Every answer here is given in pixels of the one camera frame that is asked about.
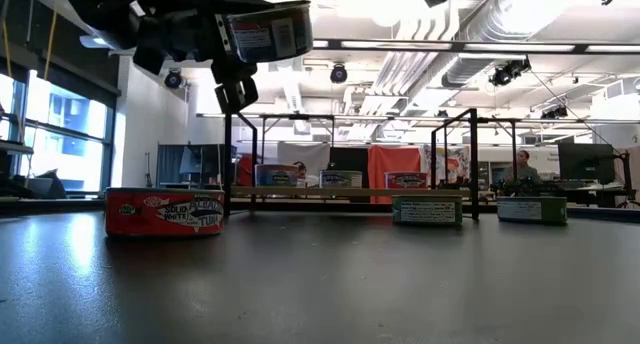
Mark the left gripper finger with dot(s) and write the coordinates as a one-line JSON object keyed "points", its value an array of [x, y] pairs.
{"points": [[232, 89]]}

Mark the red label tuna can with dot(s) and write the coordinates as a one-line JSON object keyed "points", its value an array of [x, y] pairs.
{"points": [[406, 180], [165, 214]]}

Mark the green label tuna can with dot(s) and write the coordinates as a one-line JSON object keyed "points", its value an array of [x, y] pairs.
{"points": [[427, 211], [341, 180], [532, 210]]}

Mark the black ceiling spotlight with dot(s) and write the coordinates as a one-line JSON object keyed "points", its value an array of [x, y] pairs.
{"points": [[173, 79]]}

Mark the ceiling light panel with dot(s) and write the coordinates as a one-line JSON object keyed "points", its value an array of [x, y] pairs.
{"points": [[97, 42]]}

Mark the blue grey curtain partition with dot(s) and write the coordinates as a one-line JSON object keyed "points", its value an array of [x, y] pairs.
{"points": [[172, 164]]}

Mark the white hanging cloth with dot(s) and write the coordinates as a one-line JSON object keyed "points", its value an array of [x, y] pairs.
{"points": [[312, 156]]}

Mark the person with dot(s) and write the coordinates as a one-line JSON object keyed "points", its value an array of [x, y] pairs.
{"points": [[300, 170], [522, 173]]}

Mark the black track spotlight cluster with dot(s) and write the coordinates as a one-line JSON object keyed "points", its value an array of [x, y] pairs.
{"points": [[555, 113], [510, 71]]}

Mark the black background screen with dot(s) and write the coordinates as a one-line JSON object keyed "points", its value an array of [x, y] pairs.
{"points": [[350, 159]]}

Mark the large glass window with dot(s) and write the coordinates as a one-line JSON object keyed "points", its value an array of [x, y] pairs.
{"points": [[65, 134]]}

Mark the orange hanging cloth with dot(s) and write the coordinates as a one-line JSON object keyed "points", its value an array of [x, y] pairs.
{"points": [[395, 159]]}

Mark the grey side desk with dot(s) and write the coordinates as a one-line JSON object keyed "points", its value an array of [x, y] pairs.
{"points": [[15, 147]]}

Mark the black table mat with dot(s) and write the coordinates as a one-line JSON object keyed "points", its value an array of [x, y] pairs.
{"points": [[320, 294]]}

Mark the black computer monitor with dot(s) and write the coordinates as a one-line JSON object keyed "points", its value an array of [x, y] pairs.
{"points": [[586, 163]]}

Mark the cluttered background table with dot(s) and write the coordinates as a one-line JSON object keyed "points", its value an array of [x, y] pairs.
{"points": [[590, 191]]}

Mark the black background rig frame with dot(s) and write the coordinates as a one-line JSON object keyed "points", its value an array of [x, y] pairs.
{"points": [[297, 117], [513, 149]]}

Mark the black metal shelf frame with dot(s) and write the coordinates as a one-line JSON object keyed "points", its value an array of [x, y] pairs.
{"points": [[227, 174], [474, 184]]}

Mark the black overhead camera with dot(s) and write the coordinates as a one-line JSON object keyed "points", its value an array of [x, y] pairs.
{"points": [[338, 74]]}

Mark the colourful wall poster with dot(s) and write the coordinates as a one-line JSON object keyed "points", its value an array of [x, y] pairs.
{"points": [[452, 164]]}

